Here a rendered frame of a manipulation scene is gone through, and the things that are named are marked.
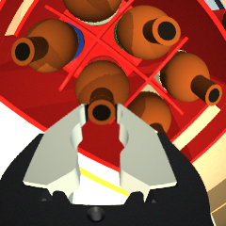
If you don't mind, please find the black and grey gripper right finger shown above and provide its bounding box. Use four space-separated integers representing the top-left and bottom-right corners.
115 103 214 226

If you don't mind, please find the dark red crate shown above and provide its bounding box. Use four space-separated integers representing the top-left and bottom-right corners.
0 0 226 172

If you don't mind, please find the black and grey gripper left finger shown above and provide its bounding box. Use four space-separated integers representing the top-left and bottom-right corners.
0 104 89 223

